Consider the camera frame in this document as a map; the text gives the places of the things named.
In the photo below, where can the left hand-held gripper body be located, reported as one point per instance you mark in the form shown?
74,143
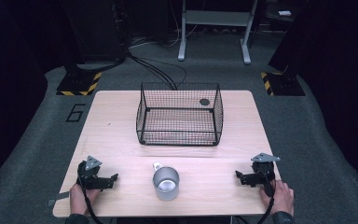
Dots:
90,179

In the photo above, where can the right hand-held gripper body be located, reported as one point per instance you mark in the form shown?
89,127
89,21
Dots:
262,171

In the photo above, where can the person's left hand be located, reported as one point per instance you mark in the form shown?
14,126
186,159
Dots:
80,199

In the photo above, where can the person's right hand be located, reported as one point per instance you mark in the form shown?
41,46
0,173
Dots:
281,199

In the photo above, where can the grey tape strip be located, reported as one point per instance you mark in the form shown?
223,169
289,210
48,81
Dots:
59,198

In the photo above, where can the silver metal cup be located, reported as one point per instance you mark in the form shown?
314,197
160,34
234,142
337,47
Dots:
166,183

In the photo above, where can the black equipment cabinet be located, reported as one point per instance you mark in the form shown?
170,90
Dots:
93,29

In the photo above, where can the white metal stand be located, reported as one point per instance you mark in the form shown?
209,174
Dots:
214,18

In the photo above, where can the small white box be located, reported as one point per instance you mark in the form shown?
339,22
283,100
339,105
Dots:
284,13

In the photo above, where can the yellow-black striped base plate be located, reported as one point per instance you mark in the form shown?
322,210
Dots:
281,84
79,85

